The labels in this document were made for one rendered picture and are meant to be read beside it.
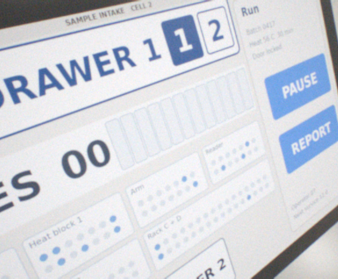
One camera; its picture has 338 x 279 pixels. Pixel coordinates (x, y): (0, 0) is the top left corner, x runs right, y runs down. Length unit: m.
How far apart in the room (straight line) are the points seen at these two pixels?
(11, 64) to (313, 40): 0.29
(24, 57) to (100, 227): 0.13
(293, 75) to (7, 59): 0.26
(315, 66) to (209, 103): 0.15
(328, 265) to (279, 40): 1.34
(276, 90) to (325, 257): 1.32
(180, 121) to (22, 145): 0.12
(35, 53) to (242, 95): 0.18
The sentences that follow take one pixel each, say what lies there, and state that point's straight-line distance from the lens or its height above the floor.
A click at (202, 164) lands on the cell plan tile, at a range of 0.26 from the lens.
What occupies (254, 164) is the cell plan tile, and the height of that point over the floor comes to 1.06.
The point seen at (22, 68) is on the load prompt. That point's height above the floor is 1.16.
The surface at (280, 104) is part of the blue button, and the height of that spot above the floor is 1.09.
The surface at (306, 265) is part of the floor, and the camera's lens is 1.53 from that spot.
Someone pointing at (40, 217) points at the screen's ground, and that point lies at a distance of 0.22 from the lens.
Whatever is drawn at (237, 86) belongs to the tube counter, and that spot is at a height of 1.12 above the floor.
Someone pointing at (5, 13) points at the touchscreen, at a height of 1.19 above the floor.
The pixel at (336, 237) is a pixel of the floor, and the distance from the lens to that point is 1.67.
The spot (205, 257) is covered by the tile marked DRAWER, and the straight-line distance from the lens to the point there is 0.29.
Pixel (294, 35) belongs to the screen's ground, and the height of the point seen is 1.13.
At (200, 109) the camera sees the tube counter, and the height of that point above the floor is 1.11.
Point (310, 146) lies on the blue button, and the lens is 0.36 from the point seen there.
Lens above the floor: 1.28
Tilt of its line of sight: 47 degrees down
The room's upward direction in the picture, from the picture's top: 6 degrees clockwise
